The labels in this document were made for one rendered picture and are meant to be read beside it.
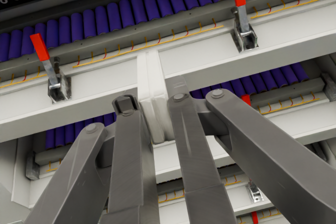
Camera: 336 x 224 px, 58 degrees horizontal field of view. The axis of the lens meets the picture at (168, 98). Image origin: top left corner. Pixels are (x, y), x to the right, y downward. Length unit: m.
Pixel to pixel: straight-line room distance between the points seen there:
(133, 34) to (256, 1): 0.18
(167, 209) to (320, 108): 0.39
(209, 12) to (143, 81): 0.30
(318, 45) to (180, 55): 0.19
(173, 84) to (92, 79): 0.28
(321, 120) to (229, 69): 0.24
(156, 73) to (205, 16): 0.29
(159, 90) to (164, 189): 0.58
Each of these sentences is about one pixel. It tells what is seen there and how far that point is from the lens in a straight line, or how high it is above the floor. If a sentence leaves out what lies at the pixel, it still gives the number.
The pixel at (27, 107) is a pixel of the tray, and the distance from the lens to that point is 0.47.
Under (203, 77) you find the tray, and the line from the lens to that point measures 0.43.
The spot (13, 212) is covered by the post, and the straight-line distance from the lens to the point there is 0.65.
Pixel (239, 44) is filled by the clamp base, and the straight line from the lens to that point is 0.43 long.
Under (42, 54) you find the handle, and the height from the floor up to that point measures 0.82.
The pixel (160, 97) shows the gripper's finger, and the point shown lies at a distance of 0.15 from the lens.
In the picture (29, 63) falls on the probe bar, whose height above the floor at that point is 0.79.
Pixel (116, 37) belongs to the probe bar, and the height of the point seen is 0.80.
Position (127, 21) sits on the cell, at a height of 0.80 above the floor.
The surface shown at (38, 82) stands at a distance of 0.48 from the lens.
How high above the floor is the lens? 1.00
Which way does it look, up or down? 40 degrees down
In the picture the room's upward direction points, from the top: 17 degrees counter-clockwise
